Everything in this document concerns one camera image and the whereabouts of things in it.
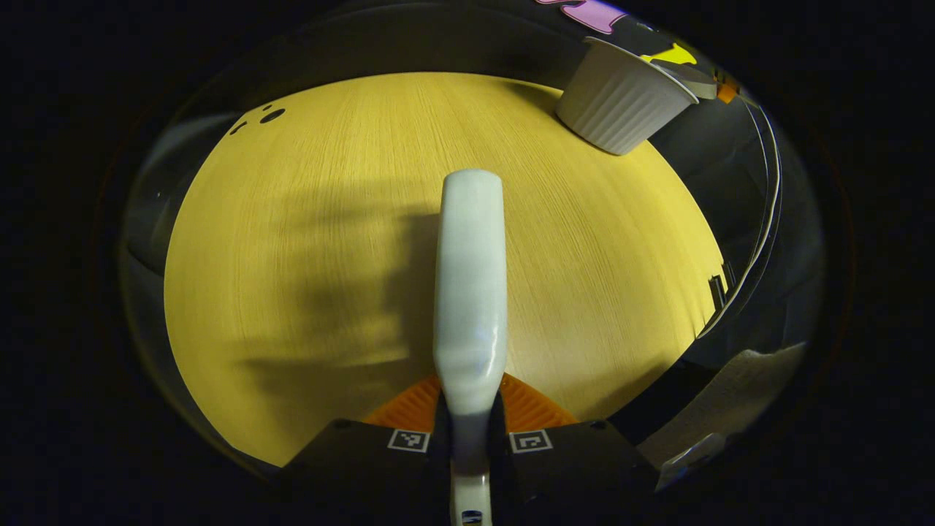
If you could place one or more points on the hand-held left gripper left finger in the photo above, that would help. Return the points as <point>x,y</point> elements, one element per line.
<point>365,475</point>

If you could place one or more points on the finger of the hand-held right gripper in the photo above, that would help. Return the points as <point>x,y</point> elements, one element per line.
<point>727,90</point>

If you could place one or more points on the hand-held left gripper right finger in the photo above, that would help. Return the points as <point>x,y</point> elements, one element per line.
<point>577,475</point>

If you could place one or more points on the grey plastic dustpan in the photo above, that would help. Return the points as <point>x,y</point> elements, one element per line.
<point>694,84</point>

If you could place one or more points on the white ribbed garbage bin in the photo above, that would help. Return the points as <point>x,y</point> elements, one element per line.
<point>613,109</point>

